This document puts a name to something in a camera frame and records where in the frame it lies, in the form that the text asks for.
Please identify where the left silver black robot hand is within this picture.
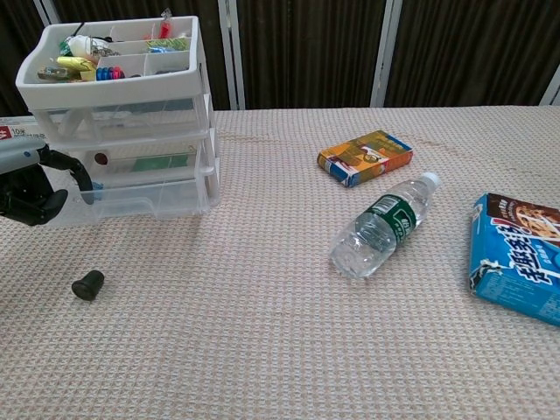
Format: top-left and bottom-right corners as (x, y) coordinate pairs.
(0, 138), (95, 228)

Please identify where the clear plastic drawer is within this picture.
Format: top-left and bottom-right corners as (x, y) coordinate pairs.
(54, 130), (207, 187)
(43, 174), (211, 227)
(32, 94), (207, 142)

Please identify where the small black rubber cap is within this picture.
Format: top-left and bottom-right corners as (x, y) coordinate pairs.
(71, 269), (106, 302)

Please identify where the long red and white box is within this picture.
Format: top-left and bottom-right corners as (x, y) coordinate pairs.
(0, 116), (47, 144)

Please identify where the green patterned snack packet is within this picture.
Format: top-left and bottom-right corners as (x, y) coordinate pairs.
(143, 37), (192, 53)

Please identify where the blue chocolate biscuit stick box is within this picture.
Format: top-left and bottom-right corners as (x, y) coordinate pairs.
(468, 192), (560, 327)

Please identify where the yellow wrapped candy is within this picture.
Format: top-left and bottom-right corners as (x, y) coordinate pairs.
(56, 55), (97, 71)

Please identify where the row of coloured plastic discs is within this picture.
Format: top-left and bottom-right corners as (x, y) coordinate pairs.
(95, 65), (126, 82)

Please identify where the red wrapped candy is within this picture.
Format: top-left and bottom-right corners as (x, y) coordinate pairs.
(159, 9), (175, 39)

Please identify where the beige woven tablecloth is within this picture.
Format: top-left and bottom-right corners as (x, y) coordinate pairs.
(0, 104), (560, 420)

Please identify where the dark folding partition screen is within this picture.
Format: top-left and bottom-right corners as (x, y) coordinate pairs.
(0, 0), (560, 111)

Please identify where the clear water bottle green label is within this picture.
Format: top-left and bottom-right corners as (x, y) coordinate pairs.
(328, 171), (441, 280)

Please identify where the white drawer organizer box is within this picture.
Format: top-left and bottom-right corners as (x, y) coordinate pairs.
(15, 15), (222, 215)

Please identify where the white figurine keychain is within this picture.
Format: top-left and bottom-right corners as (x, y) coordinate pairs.
(69, 34), (95, 57)

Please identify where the metal keychain chain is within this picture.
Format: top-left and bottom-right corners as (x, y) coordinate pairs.
(89, 37), (122, 58)

